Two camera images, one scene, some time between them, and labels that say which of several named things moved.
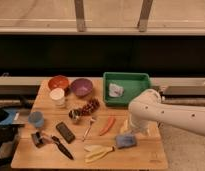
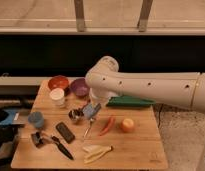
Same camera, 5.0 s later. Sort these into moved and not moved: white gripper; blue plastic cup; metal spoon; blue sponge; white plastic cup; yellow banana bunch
Moved: blue sponge; white gripper
Not moved: yellow banana bunch; metal spoon; white plastic cup; blue plastic cup
